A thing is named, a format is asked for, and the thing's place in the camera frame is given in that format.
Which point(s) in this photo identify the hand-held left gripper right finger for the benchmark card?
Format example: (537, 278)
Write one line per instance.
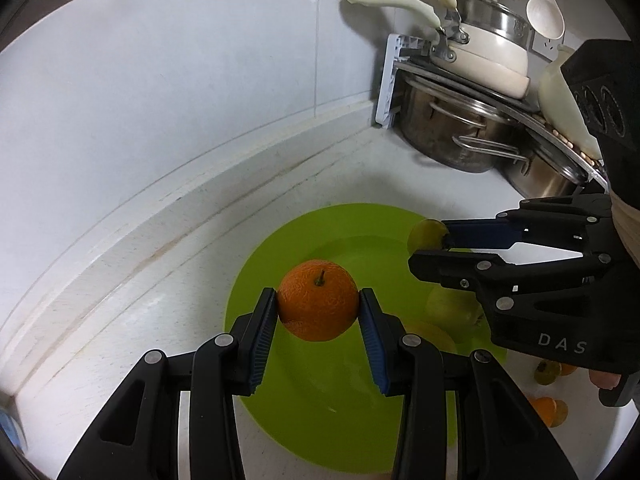
(372, 345)

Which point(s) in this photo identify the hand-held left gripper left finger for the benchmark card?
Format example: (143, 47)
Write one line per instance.
(262, 340)

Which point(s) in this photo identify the small orange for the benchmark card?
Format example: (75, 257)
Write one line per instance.
(544, 407)
(568, 369)

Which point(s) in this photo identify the large orange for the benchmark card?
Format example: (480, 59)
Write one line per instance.
(317, 300)

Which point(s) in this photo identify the small green jujube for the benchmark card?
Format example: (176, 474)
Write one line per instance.
(545, 372)
(427, 236)

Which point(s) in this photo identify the green plate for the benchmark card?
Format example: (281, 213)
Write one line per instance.
(320, 400)

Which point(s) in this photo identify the cream teapot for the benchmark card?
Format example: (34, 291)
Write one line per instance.
(557, 95)

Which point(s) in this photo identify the wooden bead trivet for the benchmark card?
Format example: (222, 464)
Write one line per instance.
(565, 142)

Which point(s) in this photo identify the lidded steel pot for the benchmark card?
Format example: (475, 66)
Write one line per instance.
(500, 20)

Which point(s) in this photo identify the yellowish green apple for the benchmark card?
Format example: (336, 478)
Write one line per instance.
(432, 336)

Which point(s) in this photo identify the person's right hand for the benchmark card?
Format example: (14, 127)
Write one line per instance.
(606, 379)

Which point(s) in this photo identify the white pot rack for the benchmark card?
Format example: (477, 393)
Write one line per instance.
(390, 80)

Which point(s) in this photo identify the large steel pot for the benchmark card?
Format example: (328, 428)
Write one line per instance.
(440, 125)

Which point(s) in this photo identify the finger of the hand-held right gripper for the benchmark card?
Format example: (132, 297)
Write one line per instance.
(450, 266)
(480, 234)

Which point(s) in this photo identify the white wall socket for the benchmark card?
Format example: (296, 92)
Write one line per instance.
(545, 47)

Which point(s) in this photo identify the cream spoon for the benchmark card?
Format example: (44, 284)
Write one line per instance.
(545, 15)

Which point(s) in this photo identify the cream saucepan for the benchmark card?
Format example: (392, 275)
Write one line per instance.
(492, 47)
(500, 82)

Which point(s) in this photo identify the white and blue lotion bottle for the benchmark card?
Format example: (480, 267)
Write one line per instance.
(7, 425)

